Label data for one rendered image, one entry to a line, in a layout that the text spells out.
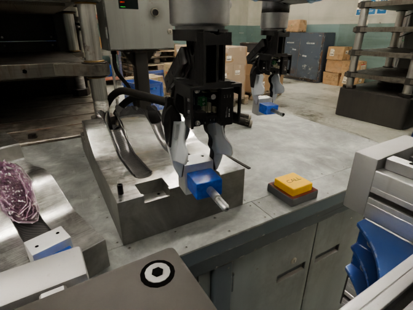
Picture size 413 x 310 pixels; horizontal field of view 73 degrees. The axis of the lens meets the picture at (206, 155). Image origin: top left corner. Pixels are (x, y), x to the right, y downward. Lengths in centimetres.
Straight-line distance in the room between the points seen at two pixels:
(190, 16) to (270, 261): 63
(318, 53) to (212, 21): 703
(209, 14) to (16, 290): 31
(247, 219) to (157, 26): 100
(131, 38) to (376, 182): 112
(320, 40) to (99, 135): 685
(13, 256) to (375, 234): 50
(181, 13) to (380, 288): 34
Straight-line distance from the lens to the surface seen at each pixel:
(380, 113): 435
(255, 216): 60
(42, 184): 60
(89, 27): 116
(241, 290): 80
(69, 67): 119
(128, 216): 51
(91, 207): 66
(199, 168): 45
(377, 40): 728
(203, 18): 35
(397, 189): 43
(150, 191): 55
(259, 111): 91
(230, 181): 57
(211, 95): 35
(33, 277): 24
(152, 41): 136
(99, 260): 49
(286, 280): 91
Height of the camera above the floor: 115
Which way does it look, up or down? 24 degrees down
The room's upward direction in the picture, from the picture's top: straight up
